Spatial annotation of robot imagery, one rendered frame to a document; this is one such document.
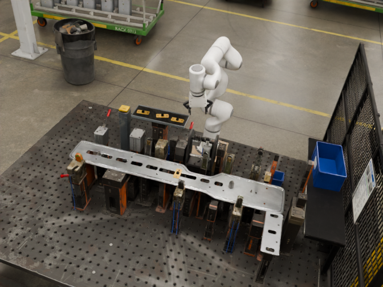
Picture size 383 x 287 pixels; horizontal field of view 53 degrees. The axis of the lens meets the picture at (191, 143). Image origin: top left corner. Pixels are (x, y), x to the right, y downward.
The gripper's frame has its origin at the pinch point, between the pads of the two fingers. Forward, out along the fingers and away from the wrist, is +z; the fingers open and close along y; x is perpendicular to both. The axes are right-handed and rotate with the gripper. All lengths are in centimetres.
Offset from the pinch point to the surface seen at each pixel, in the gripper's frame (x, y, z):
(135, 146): -5, 41, 33
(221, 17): -482, -69, 227
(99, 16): -383, 132, 155
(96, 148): -6, 67, 34
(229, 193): 33, -16, 37
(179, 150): 0.2, 12.3, 33.7
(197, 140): 0.3, 0.7, 24.5
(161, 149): 0.3, 24.3, 31.5
